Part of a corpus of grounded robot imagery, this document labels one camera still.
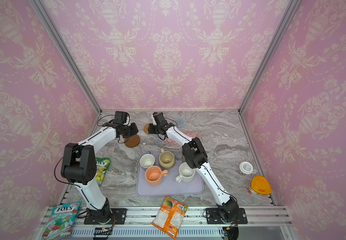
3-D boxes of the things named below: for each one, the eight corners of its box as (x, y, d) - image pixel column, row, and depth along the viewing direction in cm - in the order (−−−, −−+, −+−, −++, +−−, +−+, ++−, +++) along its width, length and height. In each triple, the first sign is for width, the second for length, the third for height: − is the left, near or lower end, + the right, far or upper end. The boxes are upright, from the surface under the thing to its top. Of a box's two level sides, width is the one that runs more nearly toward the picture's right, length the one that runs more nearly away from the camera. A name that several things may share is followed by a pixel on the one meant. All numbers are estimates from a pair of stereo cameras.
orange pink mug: (144, 183, 85) (141, 178, 79) (151, 169, 91) (149, 163, 84) (161, 191, 83) (160, 186, 76) (168, 175, 88) (167, 170, 81)
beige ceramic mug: (159, 171, 91) (158, 165, 84) (161, 155, 98) (159, 148, 91) (175, 171, 91) (175, 165, 84) (175, 155, 98) (175, 148, 91)
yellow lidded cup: (246, 198, 82) (254, 192, 73) (242, 182, 87) (249, 175, 78) (263, 198, 82) (274, 192, 73) (258, 182, 87) (268, 175, 78)
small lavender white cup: (147, 174, 90) (145, 168, 83) (140, 165, 94) (137, 158, 86) (158, 166, 93) (156, 159, 86) (150, 157, 97) (148, 150, 90)
